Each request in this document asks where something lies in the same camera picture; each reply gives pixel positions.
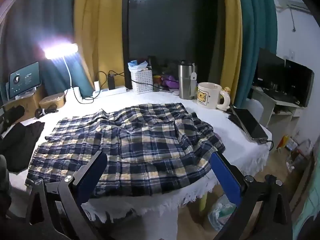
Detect white plastic bag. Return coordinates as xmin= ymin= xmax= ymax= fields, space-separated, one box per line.
xmin=207 ymin=195 xmax=237 ymax=230

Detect white computer desk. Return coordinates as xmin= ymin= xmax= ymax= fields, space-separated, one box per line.
xmin=246 ymin=85 xmax=304 ymax=130

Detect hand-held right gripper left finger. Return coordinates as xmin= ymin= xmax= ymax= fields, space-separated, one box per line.
xmin=25 ymin=150 xmax=108 ymax=240

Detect purple cloth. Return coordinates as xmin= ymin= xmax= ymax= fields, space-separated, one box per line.
xmin=161 ymin=75 xmax=179 ymax=89

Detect plaid pants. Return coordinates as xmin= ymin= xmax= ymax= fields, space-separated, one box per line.
xmin=25 ymin=102 xmax=225 ymax=198

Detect blue plastic bag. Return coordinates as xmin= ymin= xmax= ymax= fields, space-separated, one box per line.
xmin=128 ymin=59 xmax=148 ymax=72

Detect black monitor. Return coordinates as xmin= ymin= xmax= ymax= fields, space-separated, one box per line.
xmin=252 ymin=47 xmax=285 ymax=93
xmin=284 ymin=59 xmax=315 ymax=108

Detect steel tumbler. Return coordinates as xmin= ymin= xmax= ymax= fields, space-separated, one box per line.
xmin=178 ymin=60 xmax=198 ymax=100

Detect teal curtain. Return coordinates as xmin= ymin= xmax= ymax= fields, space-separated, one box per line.
xmin=236 ymin=0 xmax=279 ymax=108
xmin=0 ymin=0 xmax=93 ymax=100

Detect white plastic basket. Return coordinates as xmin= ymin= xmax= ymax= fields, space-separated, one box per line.
xmin=131 ymin=70 xmax=153 ymax=94

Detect tan plastic container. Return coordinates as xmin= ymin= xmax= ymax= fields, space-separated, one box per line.
xmin=39 ymin=92 xmax=66 ymax=110

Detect cardboard box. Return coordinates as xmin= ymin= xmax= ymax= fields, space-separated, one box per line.
xmin=5 ymin=94 xmax=42 ymax=117

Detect black cloth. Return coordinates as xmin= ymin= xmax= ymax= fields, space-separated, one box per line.
xmin=0 ymin=121 xmax=45 ymax=173

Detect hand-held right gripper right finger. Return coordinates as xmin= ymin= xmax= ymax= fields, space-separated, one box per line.
xmin=210 ymin=151 xmax=293 ymax=240

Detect white tablecloth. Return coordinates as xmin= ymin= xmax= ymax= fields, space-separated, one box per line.
xmin=7 ymin=89 xmax=273 ymax=224

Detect clear plastic tablet stand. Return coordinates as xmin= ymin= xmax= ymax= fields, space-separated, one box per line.
xmin=15 ymin=89 xmax=38 ymax=98

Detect white power strip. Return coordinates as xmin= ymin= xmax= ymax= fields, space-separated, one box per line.
xmin=92 ymin=86 xmax=127 ymax=98
xmin=72 ymin=71 xmax=125 ymax=104

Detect white air conditioner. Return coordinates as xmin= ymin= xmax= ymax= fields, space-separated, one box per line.
xmin=275 ymin=0 xmax=308 ymax=12

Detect white desk lamp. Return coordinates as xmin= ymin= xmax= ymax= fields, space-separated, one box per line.
xmin=42 ymin=42 xmax=83 ymax=103

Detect black smartphone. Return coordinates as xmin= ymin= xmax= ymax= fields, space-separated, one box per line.
xmin=227 ymin=107 xmax=269 ymax=144

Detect yellow curtain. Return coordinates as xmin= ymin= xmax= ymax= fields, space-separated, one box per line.
xmin=74 ymin=0 xmax=130 ymax=90
xmin=220 ymin=0 xmax=243 ymax=103

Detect black cable bundle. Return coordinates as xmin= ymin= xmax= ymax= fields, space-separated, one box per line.
xmin=34 ymin=104 xmax=59 ymax=118

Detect cream cartoon mug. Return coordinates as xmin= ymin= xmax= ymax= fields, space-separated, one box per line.
xmin=196 ymin=82 xmax=230 ymax=110

